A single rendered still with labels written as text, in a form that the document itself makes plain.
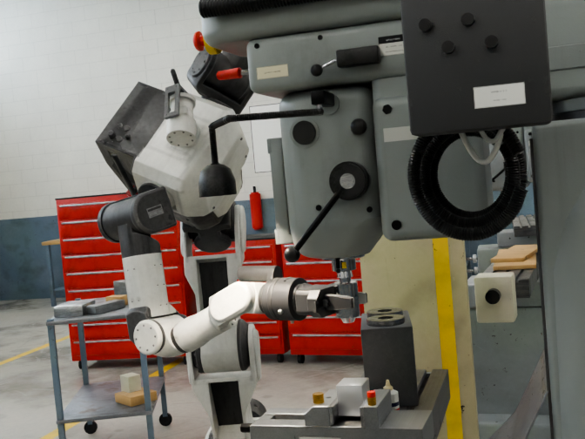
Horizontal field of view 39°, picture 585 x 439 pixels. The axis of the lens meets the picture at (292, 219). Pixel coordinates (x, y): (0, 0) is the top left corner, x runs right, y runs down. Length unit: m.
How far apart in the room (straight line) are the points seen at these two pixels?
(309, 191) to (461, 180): 0.28
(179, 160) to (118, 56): 10.09
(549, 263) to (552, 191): 0.12
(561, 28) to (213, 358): 1.30
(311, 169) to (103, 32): 10.72
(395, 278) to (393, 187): 1.91
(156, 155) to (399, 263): 1.61
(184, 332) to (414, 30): 0.90
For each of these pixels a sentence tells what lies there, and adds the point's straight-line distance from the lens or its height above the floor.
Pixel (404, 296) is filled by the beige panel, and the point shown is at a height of 0.95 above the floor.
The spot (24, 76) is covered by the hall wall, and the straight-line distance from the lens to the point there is 12.77.
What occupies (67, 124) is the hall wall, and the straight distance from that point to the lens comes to 12.37.
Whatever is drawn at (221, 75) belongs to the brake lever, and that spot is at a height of 1.70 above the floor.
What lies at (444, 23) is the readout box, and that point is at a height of 1.67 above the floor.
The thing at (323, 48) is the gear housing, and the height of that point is 1.70.
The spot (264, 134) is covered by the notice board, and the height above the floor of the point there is 2.05.
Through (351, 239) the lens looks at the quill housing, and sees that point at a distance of 1.54.
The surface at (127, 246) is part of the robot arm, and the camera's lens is 1.91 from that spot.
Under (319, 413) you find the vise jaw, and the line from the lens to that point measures 1.64.
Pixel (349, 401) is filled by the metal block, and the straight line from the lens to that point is 1.65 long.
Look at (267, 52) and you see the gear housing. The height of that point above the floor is 1.70.
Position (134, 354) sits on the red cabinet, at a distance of 7.08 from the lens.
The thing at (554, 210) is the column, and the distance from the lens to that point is 1.42.
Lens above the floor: 1.47
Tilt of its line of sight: 3 degrees down
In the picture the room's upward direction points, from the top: 5 degrees counter-clockwise
